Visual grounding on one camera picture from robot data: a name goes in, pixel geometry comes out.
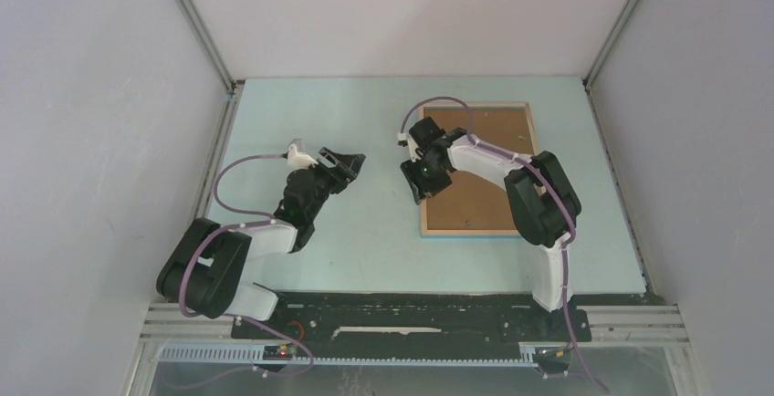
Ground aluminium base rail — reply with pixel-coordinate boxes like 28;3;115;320
138;303;690;360

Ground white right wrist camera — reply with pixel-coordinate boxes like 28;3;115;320
396;132;413;147

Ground aluminium corner post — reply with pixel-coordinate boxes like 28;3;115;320
583;0;642;91
174;0;236;94

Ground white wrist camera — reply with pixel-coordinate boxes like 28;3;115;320
283;138;319;171
396;132;413;147

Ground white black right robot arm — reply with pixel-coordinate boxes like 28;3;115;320
397;117;581;339

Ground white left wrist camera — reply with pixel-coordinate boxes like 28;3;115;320
283;138;319;171

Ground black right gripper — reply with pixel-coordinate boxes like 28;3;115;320
400;153;453;205

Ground wooden picture frame with glass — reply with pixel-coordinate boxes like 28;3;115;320
418;100;540;238

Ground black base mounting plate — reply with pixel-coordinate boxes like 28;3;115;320
266;292;591;360

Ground right aluminium corner post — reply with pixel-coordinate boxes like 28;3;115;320
583;0;642;91

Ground left aluminium corner post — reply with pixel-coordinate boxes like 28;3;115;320
174;0;236;94

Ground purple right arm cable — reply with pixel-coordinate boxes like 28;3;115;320
401;96;611;394

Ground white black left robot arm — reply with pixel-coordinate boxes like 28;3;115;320
155;139;366;338

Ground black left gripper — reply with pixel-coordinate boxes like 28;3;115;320
305;148;363;221

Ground brown cardboard backing board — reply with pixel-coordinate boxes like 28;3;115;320
423;107;533;233

